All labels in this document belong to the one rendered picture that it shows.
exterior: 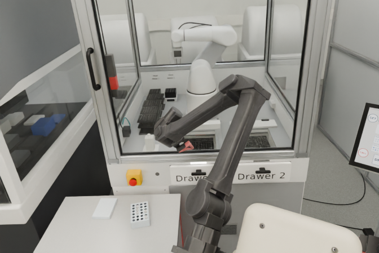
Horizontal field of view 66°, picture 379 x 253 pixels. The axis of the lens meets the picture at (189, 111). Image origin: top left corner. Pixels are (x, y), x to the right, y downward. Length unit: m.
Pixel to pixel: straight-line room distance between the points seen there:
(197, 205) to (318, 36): 0.87
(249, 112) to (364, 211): 2.11
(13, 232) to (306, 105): 1.56
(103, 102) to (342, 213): 2.08
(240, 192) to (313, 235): 1.06
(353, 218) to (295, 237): 2.15
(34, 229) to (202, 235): 1.14
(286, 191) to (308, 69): 0.67
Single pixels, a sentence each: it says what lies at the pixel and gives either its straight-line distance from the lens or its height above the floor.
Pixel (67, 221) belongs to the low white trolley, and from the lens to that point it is 1.61.
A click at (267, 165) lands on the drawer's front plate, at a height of 0.92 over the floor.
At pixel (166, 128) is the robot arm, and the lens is 1.13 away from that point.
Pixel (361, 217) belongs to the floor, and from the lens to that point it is 2.77.
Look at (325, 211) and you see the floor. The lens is 2.73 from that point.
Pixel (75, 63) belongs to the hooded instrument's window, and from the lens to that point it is 2.17.
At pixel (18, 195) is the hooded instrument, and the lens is 1.55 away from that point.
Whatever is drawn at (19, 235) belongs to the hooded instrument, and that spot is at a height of 0.66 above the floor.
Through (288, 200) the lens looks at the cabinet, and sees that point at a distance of 1.72.
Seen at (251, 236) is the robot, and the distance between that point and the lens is 0.61.
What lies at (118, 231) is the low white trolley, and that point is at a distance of 1.48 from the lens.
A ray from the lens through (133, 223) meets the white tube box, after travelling 1.44.
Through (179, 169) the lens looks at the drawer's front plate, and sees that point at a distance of 1.50.
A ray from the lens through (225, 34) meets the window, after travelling 1.26.
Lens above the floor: 1.81
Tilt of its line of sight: 26 degrees down
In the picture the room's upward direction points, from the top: 4 degrees counter-clockwise
